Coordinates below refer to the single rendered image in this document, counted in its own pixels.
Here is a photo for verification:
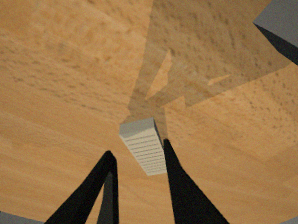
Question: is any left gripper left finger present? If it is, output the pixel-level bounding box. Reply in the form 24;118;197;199
44;150;119;224

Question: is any brown wooden stand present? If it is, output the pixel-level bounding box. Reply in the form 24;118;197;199
252;0;298;66

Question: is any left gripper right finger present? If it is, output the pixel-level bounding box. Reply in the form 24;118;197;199
163;139;230;224

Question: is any grey ridged wedge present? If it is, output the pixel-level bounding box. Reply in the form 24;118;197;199
119;117;167;176

